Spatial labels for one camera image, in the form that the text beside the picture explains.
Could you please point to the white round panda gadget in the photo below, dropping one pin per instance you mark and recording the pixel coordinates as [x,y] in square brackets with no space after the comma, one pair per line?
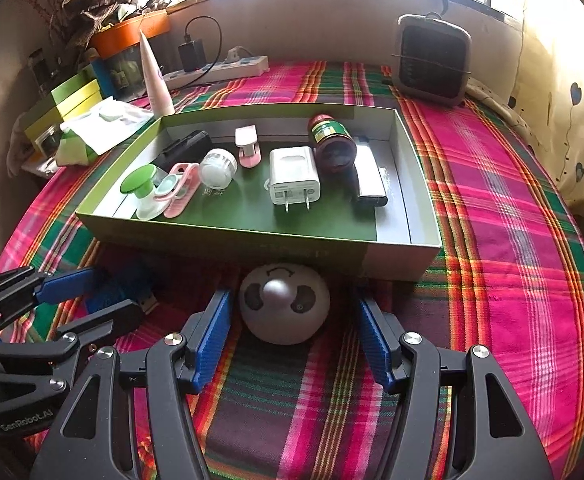
[284,310]

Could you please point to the blue card reader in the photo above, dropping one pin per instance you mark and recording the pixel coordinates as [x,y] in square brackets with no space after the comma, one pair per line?
[117,292]

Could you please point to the pale pink cloth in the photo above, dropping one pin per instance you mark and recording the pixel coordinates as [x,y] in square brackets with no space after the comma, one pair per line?
[18,145]

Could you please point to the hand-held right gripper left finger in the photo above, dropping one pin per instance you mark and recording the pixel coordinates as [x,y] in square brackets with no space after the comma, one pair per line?
[212,345]

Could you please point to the black rectangular device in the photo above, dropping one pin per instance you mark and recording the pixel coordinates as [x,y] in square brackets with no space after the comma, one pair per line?
[187,145]

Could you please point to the large yellow green box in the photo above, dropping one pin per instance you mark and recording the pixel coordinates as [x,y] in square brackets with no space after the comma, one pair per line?
[42,125]

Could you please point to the pink green plaid tablecloth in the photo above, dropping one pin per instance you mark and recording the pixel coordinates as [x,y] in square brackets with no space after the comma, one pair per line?
[496,260]

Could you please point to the amber bottle with red cap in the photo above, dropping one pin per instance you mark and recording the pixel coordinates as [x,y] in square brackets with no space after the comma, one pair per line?
[332,145]

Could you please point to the brown checked cloth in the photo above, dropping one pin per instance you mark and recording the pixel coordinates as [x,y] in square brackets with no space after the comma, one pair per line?
[102,7]

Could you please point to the small glass jar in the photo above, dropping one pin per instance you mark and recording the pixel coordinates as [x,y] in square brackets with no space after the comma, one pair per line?
[48,140]

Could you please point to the small yellow green box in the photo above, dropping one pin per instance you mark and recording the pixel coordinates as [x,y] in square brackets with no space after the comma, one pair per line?
[79,95]

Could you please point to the green tissue pack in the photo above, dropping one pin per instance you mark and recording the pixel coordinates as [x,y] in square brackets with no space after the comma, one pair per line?
[74,150]

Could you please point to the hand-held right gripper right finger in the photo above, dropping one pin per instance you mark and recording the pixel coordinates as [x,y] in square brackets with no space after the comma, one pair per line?
[376,350]

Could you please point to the clear jar with white lid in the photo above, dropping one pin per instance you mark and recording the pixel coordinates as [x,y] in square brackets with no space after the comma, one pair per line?
[218,170]

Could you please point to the white cosmetic tube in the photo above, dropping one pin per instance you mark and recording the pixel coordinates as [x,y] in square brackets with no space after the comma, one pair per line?
[158,95]

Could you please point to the white power strip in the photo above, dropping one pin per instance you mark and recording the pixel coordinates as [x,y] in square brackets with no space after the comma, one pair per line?
[247,66]

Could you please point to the green cardboard box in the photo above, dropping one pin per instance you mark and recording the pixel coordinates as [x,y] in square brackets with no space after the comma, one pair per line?
[222,245]

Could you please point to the white plastic wipes pack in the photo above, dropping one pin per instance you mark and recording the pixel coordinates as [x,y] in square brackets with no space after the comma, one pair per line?
[107,125]

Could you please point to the orange planter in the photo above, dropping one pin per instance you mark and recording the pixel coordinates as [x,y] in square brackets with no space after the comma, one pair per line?
[127,35]

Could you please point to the grey fan heater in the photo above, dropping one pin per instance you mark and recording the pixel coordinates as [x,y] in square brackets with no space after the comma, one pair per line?
[431,60]

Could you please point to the pink contact lens case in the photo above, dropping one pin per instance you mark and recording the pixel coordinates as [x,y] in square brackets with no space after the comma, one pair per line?
[179,195]

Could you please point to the green-topped white knob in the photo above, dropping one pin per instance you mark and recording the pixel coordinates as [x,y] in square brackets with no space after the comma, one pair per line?
[139,180]

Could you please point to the white wall charger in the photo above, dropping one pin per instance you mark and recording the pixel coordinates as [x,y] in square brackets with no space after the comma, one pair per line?
[294,172]

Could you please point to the blue printed box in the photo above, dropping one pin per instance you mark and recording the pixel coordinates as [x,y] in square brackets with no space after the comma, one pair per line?
[117,77]

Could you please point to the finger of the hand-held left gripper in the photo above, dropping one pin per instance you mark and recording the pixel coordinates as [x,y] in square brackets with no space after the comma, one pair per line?
[67,284]
[112,322]

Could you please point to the silver rectangular device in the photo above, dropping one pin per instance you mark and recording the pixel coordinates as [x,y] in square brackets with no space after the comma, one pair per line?
[369,180]

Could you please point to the cream curtain with hearts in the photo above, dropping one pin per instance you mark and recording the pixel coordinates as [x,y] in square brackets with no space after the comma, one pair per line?
[561,110]

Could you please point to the white plug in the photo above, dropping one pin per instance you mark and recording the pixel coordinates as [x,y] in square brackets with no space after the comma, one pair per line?
[235,55]

